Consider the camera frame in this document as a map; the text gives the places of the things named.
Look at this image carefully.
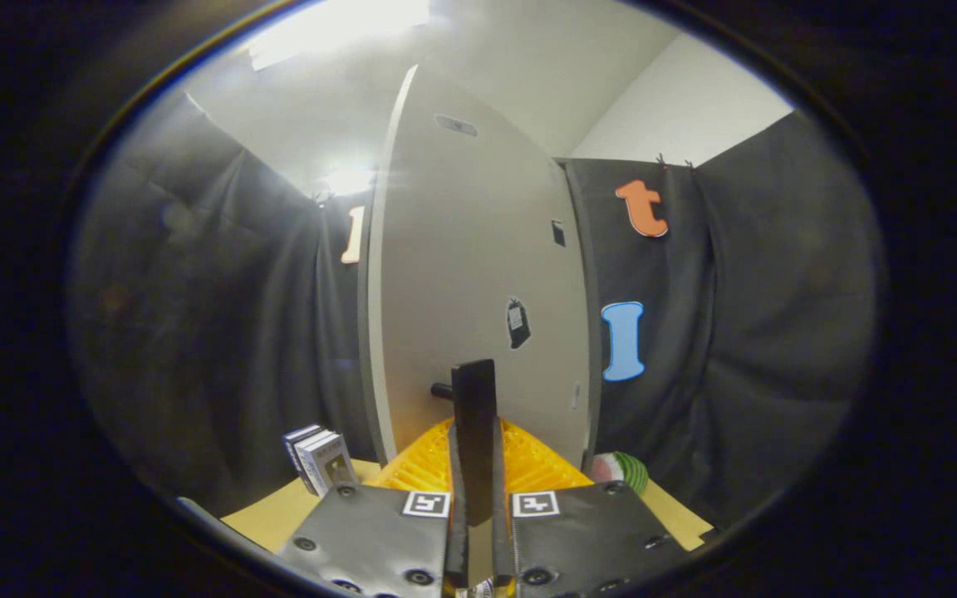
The black backdrop cloth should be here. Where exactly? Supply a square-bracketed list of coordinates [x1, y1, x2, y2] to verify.
[67, 87, 884, 532]

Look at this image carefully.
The small printed box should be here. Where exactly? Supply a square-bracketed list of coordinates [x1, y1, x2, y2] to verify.
[282, 424, 323, 487]
[294, 429, 338, 496]
[307, 434, 360, 498]

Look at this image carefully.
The green striped watermelon toy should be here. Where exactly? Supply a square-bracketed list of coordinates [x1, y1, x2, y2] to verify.
[591, 451, 650, 498]

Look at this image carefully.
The white shoe cabinet door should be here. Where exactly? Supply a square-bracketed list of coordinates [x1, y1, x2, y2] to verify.
[360, 65, 601, 474]

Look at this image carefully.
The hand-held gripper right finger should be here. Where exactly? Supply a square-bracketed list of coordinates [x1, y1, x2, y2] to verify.
[474, 359, 692, 598]

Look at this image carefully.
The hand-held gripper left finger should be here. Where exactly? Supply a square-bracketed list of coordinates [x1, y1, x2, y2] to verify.
[279, 359, 476, 598]

